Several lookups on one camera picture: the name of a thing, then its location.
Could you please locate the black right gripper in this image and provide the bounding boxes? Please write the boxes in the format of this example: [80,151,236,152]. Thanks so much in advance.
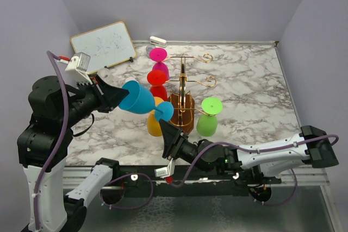
[159,119,210,173]

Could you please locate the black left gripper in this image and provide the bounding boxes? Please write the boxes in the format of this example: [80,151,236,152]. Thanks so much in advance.
[59,72,131,126]

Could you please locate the blue wine glass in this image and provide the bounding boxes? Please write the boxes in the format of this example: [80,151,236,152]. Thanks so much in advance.
[119,80,174,122]

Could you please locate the clear wine glass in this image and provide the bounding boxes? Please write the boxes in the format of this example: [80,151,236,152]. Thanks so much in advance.
[97,68,113,84]

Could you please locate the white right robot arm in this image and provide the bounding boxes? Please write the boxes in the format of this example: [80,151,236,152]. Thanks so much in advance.
[159,120,339,184]

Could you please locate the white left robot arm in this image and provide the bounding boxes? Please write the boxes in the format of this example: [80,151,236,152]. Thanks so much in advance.
[17,76,129,231]

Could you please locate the yellow wine glass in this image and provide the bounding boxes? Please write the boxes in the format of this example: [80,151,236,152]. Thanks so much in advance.
[147,110,162,137]

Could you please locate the wooden rack base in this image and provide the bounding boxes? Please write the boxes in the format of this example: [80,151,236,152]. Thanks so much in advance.
[168,92,195,134]

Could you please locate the green wine glass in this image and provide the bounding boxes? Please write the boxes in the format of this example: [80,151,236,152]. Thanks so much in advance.
[196,97,223,137]

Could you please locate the red wine glass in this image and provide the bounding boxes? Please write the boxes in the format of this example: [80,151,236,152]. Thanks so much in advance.
[147,70,168,101]

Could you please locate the pink wine glass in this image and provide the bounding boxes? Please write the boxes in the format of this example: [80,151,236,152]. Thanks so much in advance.
[149,47,170,80]

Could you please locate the white eraser box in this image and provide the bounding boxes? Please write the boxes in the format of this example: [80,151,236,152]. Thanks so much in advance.
[149,36,167,48]

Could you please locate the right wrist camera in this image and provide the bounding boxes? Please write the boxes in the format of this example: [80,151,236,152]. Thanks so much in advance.
[154,159,176,178]

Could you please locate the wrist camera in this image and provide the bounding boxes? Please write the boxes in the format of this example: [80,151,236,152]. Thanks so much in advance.
[154,159,176,178]
[65,52,92,85]

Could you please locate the gold wire glass rack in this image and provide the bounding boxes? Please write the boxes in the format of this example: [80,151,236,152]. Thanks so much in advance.
[161,53,218,135]

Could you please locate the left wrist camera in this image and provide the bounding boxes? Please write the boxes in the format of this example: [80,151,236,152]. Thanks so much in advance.
[65,52,92,85]

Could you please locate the small whiteboard gold frame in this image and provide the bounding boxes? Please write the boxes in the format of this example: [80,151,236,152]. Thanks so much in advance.
[70,21,137,74]

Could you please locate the black mounting rail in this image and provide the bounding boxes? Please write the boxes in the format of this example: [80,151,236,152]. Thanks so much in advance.
[101,164,281,202]

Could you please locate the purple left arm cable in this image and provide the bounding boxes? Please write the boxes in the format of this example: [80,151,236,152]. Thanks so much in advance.
[32,50,154,231]

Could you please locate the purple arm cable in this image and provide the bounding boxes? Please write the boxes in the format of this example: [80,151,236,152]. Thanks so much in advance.
[165,134,340,207]
[32,50,154,231]

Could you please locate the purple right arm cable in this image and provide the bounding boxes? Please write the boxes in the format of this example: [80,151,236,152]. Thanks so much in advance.
[165,134,340,207]

